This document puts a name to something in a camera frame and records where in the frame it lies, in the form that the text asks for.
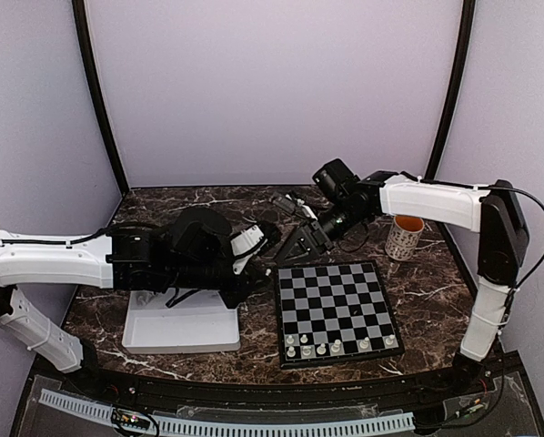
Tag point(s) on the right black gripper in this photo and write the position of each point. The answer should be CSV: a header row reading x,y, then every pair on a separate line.
x,y
311,246

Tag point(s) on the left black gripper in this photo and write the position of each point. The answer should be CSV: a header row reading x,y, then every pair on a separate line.
x,y
232,296

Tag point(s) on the white chess queen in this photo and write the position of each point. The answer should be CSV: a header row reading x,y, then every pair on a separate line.
x,y
336,348

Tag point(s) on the white bishop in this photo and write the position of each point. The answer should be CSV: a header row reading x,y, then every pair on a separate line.
x,y
364,344

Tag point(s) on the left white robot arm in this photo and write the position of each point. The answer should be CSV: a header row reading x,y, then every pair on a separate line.
x,y
129,256

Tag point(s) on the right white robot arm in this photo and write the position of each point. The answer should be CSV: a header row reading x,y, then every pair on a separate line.
x,y
490,213

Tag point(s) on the white plastic compartment tray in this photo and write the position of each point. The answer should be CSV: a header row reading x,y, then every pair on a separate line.
x,y
200,324

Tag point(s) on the black and grey chessboard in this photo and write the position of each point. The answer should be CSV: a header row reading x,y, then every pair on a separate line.
x,y
336,301

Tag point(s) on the white mug orange inside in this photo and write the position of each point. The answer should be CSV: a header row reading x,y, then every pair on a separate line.
x,y
403,237

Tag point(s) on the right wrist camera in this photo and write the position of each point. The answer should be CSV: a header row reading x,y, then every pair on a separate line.
x,y
335,180

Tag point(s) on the black front rail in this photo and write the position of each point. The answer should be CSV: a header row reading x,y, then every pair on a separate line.
x,y
147,392

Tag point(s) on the white slotted cable duct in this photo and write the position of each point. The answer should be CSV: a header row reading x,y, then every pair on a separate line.
x,y
195,421

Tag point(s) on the left black frame post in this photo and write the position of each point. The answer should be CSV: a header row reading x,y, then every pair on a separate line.
x,y
96,95

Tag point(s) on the black frame post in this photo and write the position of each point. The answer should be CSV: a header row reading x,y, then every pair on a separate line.
x,y
96,95
454,85

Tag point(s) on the right black frame post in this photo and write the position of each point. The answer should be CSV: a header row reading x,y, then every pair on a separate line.
x,y
454,85

